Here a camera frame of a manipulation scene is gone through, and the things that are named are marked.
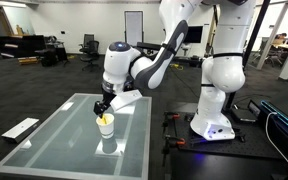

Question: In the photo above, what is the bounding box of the small flat black box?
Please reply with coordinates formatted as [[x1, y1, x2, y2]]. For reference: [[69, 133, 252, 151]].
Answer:
[[232, 108, 257, 124]]

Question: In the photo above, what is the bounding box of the yellow pen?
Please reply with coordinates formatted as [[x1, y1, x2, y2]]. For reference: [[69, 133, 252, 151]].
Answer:
[[98, 113, 112, 125]]

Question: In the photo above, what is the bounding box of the yellow floor cable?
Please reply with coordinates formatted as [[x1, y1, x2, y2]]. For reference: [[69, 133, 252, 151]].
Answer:
[[169, 63, 185, 72]]

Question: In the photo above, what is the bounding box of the black computer case blue light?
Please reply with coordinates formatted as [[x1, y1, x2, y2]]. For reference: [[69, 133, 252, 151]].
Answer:
[[259, 99, 288, 151]]

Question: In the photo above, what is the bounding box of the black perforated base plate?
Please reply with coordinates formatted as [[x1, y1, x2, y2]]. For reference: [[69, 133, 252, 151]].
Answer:
[[163, 111, 285, 160]]

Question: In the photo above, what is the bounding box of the black office chair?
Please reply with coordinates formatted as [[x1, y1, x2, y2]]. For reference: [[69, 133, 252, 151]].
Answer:
[[79, 40, 101, 72], [82, 33, 96, 54]]

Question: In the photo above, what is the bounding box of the thin white cable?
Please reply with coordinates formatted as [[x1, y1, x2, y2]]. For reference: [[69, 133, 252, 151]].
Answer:
[[264, 111, 288, 171]]

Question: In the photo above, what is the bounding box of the black desk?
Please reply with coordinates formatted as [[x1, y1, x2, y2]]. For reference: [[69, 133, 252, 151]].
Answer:
[[0, 34, 47, 58]]

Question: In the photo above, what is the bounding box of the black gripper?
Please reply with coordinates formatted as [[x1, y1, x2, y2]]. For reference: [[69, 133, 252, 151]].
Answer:
[[93, 85, 118, 120]]

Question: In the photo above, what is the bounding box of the white whiteboard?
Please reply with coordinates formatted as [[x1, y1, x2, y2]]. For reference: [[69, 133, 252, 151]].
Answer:
[[123, 10, 144, 48]]

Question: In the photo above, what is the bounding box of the white paper cup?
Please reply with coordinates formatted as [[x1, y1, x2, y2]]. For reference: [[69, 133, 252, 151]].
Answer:
[[95, 113, 116, 140]]

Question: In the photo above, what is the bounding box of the low black chair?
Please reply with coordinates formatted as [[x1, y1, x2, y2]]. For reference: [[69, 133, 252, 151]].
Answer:
[[34, 47, 59, 68]]

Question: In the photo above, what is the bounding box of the orange-handled black clamp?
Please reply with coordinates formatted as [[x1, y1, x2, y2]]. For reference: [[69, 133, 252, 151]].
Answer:
[[162, 134, 187, 168], [162, 111, 182, 134]]

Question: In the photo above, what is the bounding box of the black wall monitor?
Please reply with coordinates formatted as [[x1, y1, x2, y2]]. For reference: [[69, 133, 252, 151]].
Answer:
[[183, 25, 204, 44]]

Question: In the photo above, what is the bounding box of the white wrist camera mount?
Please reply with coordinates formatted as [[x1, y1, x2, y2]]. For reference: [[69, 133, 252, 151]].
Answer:
[[110, 89, 143, 112]]

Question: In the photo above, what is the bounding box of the black slanted pole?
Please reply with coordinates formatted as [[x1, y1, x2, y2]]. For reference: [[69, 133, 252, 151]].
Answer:
[[223, 0, 272, 113]]

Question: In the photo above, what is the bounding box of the yellow wooden box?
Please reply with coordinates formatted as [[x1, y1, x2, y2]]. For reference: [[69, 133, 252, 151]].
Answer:
[[17, 56, 40, 66]]

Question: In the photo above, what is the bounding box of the seated person orange shirt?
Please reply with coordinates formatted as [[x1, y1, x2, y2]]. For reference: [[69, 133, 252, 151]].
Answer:
[[273, 32, 288, 46]]

